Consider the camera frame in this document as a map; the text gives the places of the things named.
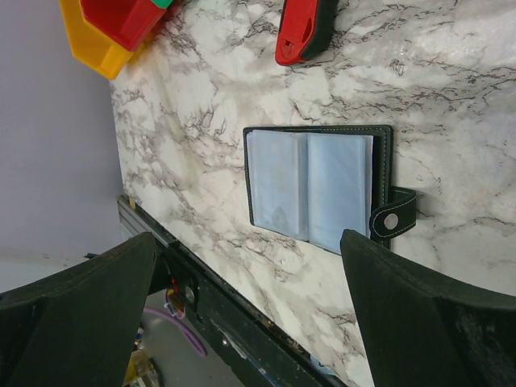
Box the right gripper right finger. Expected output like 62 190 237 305
341 230 515 386

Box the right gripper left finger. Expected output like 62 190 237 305
1 232 156 386

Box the black leather card holder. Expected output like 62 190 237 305
243 125 417 254

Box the yellow plastic bin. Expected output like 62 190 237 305
60 1 152 80

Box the red plastic bin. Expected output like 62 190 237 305
81 0 168 52

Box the red black utility knife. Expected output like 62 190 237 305
275 0 339 66

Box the green plastic bin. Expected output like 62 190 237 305
152 0 173 9

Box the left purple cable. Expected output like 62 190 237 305
143 306 209 359

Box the aluminium extrusion rail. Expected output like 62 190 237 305
117 196 152 240

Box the black metal base rail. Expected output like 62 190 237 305
143 219 343 386

